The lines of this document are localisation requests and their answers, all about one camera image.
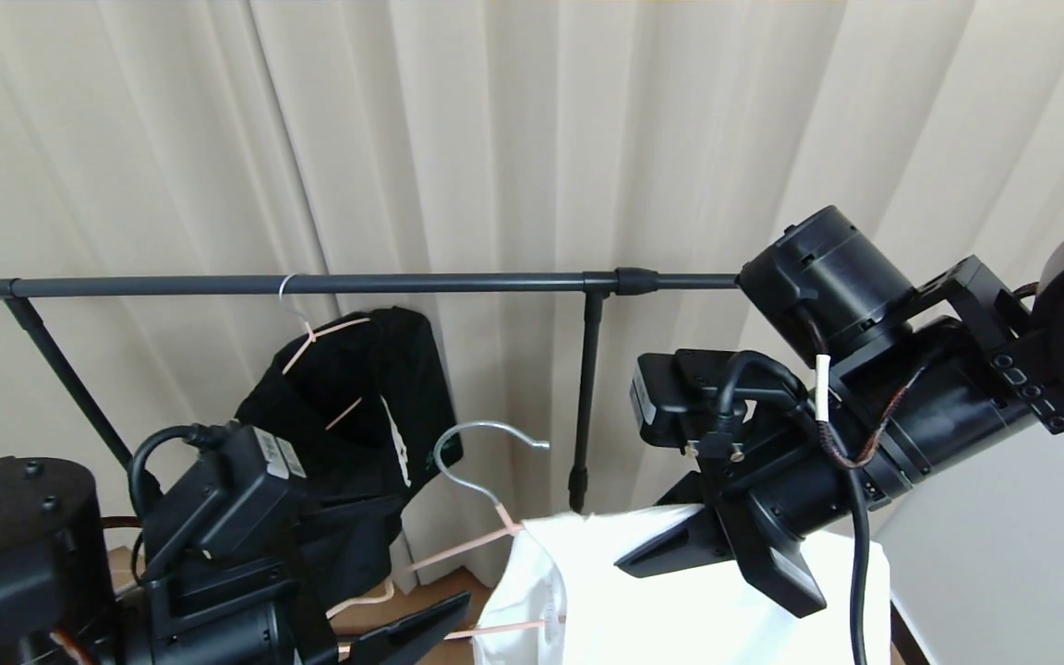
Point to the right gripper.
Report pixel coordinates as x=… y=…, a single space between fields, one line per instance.
x=791 y=489

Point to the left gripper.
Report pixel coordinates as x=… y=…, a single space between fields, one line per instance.
x=236 y=628

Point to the white printed t-shirt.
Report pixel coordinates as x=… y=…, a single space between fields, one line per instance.
x=680 y=610

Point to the pink clothes hanger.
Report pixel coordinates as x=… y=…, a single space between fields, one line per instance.
x=338 y=327
x=506 y=530

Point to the black shorts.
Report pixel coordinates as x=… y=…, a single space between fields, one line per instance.
x=403 y=369

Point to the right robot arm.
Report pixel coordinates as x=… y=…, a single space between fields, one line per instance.
x=957 y=416

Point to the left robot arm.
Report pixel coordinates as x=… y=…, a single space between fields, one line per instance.
x=15 y=554

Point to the black clothes rack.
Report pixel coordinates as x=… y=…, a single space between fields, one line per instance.
x=449 y=283

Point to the beige curtain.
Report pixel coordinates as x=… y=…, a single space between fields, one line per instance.
x=495 y=120

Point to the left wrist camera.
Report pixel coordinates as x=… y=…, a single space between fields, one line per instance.
x=218 y=499

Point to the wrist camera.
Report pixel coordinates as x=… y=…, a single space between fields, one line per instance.
x=680 y=397
x=218 y=499

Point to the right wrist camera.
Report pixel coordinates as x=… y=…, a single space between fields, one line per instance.
x=680 y=397

